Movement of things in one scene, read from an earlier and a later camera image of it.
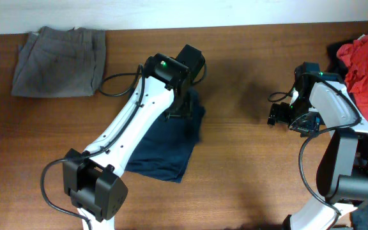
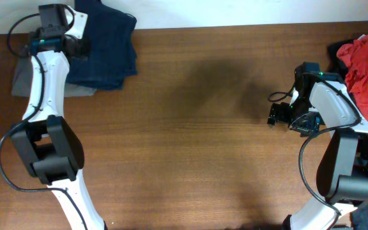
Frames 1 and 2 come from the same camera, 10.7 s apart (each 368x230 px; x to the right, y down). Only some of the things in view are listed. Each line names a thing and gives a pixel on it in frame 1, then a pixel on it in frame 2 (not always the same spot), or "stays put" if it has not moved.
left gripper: x=186 y=108 to x=79 y=52
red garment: x=366 y=64 stays put
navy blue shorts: x=164 y=153 to x=111 y=36
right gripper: x=311 y=124 stays put
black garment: x=335 y=63 stays put
